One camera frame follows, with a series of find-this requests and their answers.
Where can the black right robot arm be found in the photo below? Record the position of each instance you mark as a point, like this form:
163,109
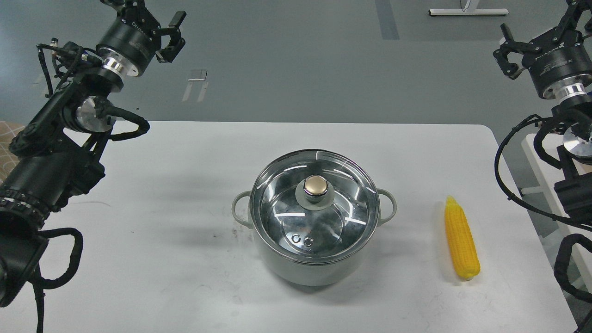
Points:
571,120

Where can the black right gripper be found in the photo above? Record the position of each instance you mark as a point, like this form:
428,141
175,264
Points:
557,58

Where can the white side table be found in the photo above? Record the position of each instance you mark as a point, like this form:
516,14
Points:
548,176

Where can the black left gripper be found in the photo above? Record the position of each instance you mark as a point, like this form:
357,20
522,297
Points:
130,36

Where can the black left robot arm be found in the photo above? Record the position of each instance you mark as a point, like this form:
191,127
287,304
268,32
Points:
59,151

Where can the glass pot lid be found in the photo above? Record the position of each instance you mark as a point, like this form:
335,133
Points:
315,206

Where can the white table foot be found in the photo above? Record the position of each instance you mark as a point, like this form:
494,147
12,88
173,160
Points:
468,8

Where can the yellow corn cob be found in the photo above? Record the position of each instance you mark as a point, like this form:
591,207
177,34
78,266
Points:
460,242

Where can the grey steel cooking pot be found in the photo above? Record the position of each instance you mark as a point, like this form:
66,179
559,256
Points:
299,273

